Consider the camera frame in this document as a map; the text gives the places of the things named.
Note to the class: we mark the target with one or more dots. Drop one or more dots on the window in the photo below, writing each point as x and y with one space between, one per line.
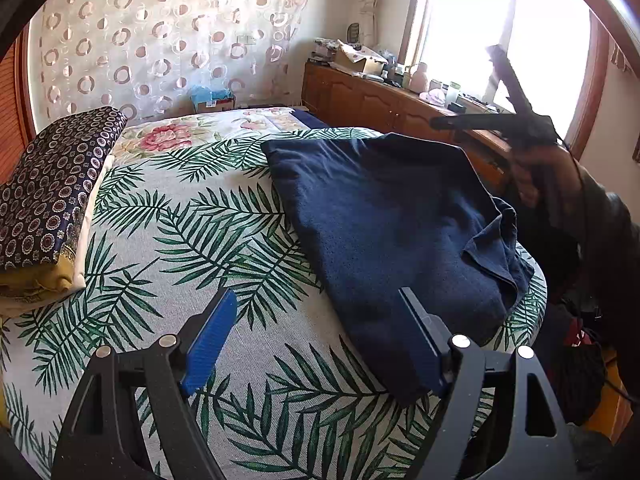
475 25

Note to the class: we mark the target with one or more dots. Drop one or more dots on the patterned dark blue pillow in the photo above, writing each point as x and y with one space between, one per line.
45 195

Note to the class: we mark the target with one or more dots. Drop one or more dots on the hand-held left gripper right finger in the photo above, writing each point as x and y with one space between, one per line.
422 342

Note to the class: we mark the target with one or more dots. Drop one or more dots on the palm leaf print bedsheet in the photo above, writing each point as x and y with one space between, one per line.
175 240

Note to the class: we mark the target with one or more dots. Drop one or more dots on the open cardboard box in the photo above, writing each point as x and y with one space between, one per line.
362 60

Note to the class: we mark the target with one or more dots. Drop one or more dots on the pink cloth item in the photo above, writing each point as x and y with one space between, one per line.
434 95

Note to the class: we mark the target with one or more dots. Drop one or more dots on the floral blanket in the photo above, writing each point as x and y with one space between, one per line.
165 137

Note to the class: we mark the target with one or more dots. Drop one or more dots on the green lidded jar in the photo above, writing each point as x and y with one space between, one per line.
453 93

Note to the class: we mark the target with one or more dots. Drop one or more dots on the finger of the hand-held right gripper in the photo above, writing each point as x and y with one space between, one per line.
475 121
510 80

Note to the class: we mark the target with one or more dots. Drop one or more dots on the white thermos jug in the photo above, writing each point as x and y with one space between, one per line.
418 76

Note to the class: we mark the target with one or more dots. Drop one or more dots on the tissue box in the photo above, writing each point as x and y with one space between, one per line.
210 96

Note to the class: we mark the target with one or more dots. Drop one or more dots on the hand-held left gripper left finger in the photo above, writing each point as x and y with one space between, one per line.
210 342

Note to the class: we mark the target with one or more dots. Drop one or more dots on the person's right hand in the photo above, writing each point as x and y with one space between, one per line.
527 180

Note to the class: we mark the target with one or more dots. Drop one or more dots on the long wooden cabinet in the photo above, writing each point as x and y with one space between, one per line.
360 100

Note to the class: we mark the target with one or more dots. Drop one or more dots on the sheer curtain with circle print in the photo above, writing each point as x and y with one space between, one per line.
150 35

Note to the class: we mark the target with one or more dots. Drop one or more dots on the navy blue blanket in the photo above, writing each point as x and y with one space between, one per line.
310 117

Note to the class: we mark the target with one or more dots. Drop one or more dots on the navy blue printed t-shirt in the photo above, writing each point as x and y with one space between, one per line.
390 220

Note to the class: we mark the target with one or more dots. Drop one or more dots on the small cardboard box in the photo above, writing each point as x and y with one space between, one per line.
216 105

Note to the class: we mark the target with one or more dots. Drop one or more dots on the black bag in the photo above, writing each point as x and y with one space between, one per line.
580 380

